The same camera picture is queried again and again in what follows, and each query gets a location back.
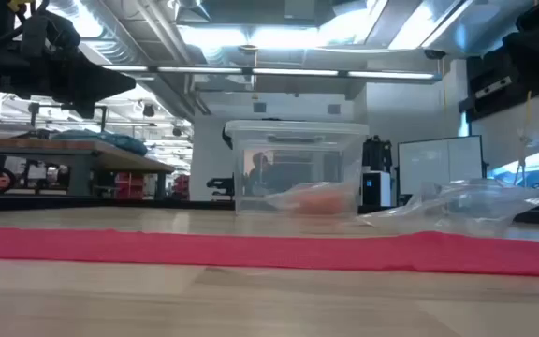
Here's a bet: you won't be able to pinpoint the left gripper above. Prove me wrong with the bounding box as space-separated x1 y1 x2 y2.
0 13 138 118

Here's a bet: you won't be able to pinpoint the red elastic bandage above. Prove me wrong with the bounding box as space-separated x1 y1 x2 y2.
0 226 539 280

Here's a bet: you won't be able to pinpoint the clear plastic bag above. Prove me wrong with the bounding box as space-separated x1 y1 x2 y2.
357 177 539 239

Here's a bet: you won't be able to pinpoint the orange bandage roll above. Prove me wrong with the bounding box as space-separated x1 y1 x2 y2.
291 186 348 216

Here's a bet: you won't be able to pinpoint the teal bag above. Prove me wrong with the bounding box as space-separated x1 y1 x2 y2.
50 129 150 157

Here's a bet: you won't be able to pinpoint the red storage bins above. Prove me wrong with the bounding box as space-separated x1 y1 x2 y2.
113 170 146 200

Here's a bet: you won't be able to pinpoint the person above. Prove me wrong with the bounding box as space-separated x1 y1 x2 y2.
248 151 278 197

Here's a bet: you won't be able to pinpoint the long ceiling light strip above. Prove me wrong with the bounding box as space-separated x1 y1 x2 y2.
102 64 443 81

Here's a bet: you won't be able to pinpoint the clear plastic storage box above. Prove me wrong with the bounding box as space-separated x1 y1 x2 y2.
224 119 371 218

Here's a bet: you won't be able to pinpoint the black and white machine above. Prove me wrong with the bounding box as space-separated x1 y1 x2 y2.
360 135 395 208

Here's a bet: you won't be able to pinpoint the white board panel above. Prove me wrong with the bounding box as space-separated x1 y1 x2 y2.
397 135 485 198

